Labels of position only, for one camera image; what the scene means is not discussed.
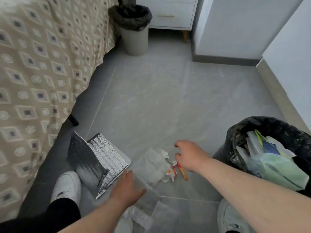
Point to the person's left hand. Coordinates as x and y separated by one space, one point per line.
125 190

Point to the person's right hand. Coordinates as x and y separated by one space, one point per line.
193 155

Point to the person's right thumb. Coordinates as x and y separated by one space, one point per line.
179 158

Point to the person's left thumb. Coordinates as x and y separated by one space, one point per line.
139 193

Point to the person's left forearm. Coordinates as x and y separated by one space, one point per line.
97 219

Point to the person's right forearm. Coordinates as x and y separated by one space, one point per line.
255 196

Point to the orange red wrapper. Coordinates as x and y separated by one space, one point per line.
181 171

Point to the crumpled clear plastic bag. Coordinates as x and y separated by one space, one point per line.
150 211

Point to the clear plastic bag with tissue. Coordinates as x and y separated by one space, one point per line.
151 164

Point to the silver foil insulated bag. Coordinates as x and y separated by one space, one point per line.
97 157

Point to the white left shoe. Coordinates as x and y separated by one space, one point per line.
66 186

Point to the white shoe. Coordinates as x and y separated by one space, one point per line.
229 219
66 186

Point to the white right shoe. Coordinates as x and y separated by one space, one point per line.
229 219

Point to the white packet with blue label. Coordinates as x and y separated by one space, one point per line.
269 146

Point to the black trouser leg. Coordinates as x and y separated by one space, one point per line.
46 219

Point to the black bed leg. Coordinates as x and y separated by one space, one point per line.
73 120

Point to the large black trash bag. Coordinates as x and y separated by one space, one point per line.
274 129

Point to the pale green plastic packet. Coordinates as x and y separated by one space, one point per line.
279 171

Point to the beige trash bin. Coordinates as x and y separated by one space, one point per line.
134 40

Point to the black bin liner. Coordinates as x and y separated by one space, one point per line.
130 16

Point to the beige patterned bed sheet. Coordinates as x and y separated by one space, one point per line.
41 77

